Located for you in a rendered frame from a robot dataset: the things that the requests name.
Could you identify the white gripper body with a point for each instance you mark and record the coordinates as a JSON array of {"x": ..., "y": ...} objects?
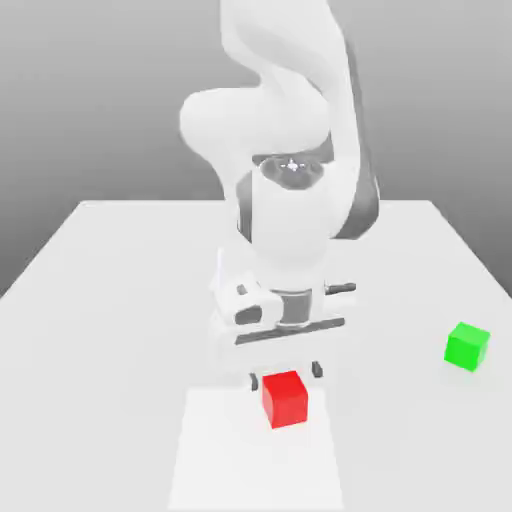
[{"x": 288, "y": 347}]

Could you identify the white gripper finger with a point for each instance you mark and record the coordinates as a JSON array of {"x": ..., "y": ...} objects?
[
  {"x": 254, "y": 382},
  {"x": 316, "y": 368}
]

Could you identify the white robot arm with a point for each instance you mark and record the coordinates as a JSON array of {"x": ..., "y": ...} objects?
[{"x": 288, "y": 224}]

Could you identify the small red cube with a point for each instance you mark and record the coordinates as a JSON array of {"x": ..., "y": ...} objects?
[{"x": 284, "y": 400}]

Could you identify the small green cube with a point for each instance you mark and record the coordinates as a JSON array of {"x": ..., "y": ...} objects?
[{"x": 467, "y": 347}]

